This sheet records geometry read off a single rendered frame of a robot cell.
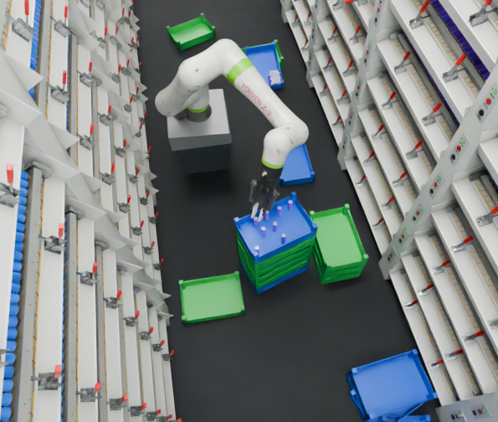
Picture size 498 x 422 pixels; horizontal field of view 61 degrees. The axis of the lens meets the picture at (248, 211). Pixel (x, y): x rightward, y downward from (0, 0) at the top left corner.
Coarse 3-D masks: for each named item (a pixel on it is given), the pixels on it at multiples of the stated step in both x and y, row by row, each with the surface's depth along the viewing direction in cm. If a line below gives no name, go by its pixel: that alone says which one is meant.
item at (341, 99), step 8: (320, 48) 257; (320, 56) 256; (328, 56) 254; (320, 64) 253; (328, 64) 251; (328, 72) 249; (336, 72) 247; (328, 80) 246; (336, 80) 243; (336, 88) 242; (344, 88) 240; (336, 96) 239; (344, 96) 237; (336, 104) 237; (344, 104) 235; (344, 112) 233; (344, 120) 225
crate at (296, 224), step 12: (276, 204) 188; (300, 204) 186; (264, 216) 190; (276, 216) 189; (288, 216) 189; (300, 216) 189; (240, 228) 187; (252, 228) 187; (288, 228) 186; (300, 228) 186; (312, 228) 179; (252, 240) 184; (264, 240) 184; (276, 240) 183; (288, 240) 183; (300, 240) 182; (252, 252) 181; (264, 252) 181; (276, 252) 179
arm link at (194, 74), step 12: (192, 60) 162; (204, 60) 163; (216, 60) 165; (180, 72) 163; (192, 72) 160; (204, 72) 162; (216, 72) 166; (180, 84) 167; (192, 84) 163; (204, 84) 165; (168, 96) 187; (180, 96) 179; (168, 108) 195; (180, 108) 199
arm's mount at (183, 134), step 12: (216, 96) 231; (216, 108) 227; (168, 120) 222; (180, 120) 222; (216, 120) 223; (168, 132) 218; (180, 132) 218; (192, 132) 219; (204, 132) 219; (216, 132) 219; (228, 132) 220; (180, 144) 222; (192, 144) 223; (204, 144) 225; (216, 144) 226
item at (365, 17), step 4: (352, 4) 191; (356, 4) 186; (368, 4) 183; (356, 8) 188; (360, 8) 184; (364, 8) 183; (368, 8) 182; (360, 12) 183; (364, 12) 182; (368, 12) 181; (372, 12) 180; (360, 16) 185; (364, 16) 181; (368, 16) 180; (364, 20) 180; (368, 20) 174; (364, 24) 182; (368, 24) 175; (368, 28) 177
